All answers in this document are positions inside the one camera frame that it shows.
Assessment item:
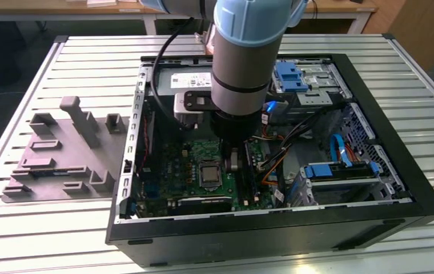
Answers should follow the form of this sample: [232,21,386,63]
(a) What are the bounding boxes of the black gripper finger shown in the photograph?
[224,146,244,174]

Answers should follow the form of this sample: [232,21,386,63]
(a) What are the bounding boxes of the CPU socket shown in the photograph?
[196,159,224,191]

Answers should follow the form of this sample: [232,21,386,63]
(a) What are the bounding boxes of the black RAM slot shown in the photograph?
[238,172,247,206]
[240,171,251,206]
[244,142,260,202]
[242,145,256,204]

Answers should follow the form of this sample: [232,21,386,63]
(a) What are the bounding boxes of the green motherboard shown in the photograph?
[136,125,279,217]

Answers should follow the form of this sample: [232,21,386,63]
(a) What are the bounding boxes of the black graphics card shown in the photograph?
[167,195,232,216]

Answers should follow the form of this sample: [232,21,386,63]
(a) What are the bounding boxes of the grey power supply unit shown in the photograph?
[145,67,217,139]

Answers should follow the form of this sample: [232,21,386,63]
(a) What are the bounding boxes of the hard disk in blue carrier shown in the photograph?
[302,161,381,180]

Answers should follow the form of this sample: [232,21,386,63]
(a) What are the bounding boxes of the empty blue disk carrier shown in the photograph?
[272,61,304,92]

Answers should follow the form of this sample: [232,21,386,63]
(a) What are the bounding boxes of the metal drive cage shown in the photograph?
[268,59,355,126]

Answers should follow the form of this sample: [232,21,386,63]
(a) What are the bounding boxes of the blue expansion slot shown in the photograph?
[144,184,161,199]

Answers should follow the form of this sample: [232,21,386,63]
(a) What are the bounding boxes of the black open PC case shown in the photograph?
[104,53,434,269]

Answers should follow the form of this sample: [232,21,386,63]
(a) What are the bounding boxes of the blue port connector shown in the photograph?
[125,199,139,219]

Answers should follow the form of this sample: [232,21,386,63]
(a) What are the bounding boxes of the metal disk bay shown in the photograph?
[288,159,410,207]

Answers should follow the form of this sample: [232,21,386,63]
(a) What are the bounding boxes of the grey plastic parts rack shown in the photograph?
[1,95,131,204]

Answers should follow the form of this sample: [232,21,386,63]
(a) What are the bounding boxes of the RAM stick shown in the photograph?
[29,170,69,178]

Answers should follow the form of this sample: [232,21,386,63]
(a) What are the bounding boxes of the wooden desk white legs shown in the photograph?
[0,0,378,37]

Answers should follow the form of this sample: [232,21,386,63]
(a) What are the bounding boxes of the white box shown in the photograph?
[85,0,117,8]

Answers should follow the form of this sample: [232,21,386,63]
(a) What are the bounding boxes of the wooden cabinet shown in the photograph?
[360,0,434,72]

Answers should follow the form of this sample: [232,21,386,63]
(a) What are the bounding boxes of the orange wire bundle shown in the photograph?
[259,147,292,188]

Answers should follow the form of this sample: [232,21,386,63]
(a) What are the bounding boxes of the grey camera box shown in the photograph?
[172,90,219,131]
[263,99,291,115]

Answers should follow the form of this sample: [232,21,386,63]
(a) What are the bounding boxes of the black cable bundle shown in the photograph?
[258,101,351,172]

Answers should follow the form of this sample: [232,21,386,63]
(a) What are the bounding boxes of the thin red wire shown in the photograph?
[141,112,153,172]

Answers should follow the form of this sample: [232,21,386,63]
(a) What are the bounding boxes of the blue data wire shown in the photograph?
[328,134,355,168]

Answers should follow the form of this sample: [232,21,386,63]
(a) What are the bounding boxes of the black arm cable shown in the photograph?
[151,17,197,132]

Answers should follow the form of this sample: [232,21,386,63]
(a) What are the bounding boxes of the red data wire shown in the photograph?
[347,142,366,162]

